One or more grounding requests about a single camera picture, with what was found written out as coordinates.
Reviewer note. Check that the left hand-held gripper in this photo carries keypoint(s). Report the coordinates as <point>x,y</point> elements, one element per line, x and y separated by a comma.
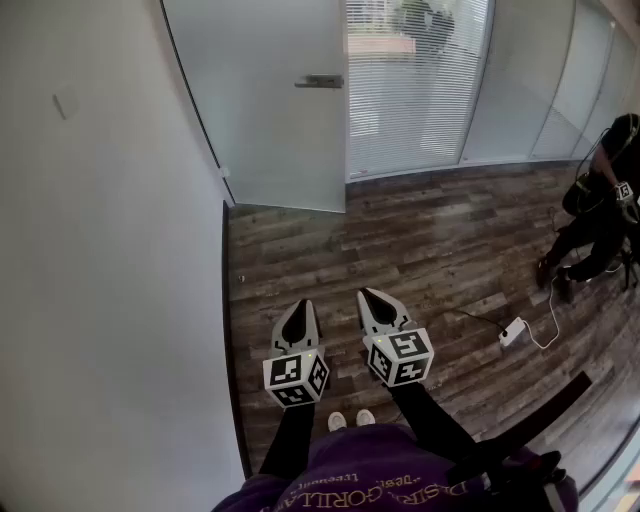
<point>295,377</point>

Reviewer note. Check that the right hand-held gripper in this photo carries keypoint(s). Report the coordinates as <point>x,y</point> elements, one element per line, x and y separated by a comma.
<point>400,357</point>

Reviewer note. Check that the frosted glass door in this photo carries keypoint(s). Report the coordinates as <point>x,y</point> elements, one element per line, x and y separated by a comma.
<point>260,135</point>

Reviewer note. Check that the person's right forearm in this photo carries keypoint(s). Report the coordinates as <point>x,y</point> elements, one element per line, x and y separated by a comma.
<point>430,425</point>

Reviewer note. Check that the person's left forearm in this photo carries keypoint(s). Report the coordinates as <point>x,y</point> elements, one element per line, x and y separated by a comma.
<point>290,440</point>

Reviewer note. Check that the dark baseboard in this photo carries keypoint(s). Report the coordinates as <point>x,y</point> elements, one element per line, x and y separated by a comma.
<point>235,340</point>

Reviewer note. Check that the person's left white shoe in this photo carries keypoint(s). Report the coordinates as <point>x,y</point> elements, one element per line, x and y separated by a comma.
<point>336,421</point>

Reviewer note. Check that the person's white shoe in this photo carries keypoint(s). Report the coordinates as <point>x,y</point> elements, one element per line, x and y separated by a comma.
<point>336,421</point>
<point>365,417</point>

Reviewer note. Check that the person's right white shoe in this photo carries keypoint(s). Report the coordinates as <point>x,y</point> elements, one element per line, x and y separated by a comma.
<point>365,417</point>

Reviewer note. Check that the white power strip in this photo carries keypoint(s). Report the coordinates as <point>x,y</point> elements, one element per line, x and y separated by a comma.
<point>513,332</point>

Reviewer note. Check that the person's purple shirt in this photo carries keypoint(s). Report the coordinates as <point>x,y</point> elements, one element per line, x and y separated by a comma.
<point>380,475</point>

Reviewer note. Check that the white window blinds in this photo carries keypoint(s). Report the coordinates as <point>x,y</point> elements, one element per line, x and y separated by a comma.
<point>405,110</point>

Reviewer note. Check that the frosted glass wall panel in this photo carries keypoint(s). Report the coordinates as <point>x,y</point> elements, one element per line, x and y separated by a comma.
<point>520,85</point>

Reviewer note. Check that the white wall switch plate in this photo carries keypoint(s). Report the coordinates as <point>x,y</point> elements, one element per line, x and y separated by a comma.
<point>65,105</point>

